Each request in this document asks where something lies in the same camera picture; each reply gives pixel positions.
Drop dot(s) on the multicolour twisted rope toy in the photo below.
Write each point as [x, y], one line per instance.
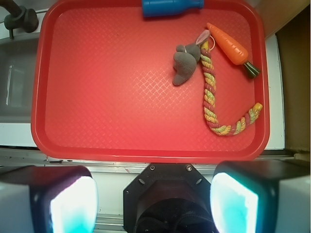
[209, 101]

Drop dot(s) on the steel sink basin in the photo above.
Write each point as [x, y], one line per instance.
[17, 71]

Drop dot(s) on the red plastic tray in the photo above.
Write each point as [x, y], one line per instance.
[103, 84]

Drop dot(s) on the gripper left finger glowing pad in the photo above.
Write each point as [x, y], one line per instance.
[47, 199]

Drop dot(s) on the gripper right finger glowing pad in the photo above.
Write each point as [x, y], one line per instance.
[264, 196]

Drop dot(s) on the blue plastic bottle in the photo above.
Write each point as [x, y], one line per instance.
[160, 8]

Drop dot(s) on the grey plush bunny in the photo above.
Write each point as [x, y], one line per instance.
[186, 58]

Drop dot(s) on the orange toy carrot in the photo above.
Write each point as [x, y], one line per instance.
[235, 52]

